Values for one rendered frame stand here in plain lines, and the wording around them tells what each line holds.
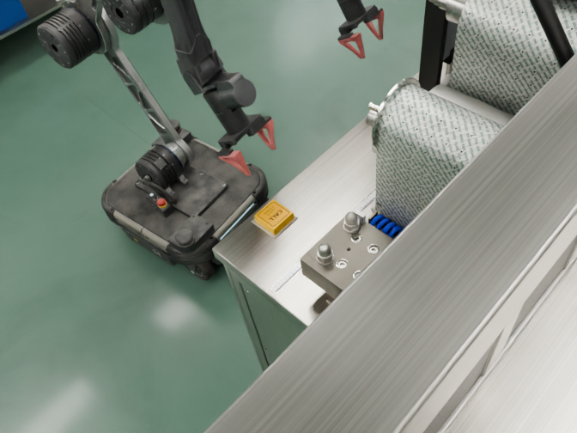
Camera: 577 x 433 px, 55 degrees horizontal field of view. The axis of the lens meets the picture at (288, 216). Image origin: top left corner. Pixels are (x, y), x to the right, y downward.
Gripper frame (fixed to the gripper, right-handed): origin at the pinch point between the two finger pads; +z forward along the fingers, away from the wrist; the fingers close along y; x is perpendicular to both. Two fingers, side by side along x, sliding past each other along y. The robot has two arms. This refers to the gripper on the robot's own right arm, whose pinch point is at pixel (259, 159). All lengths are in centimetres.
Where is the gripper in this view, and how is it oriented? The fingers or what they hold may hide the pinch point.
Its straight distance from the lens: 129.9
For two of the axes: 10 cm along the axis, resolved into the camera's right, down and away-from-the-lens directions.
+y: 5.9, -6.7, 4.5
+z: 4.9, 7.4, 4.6
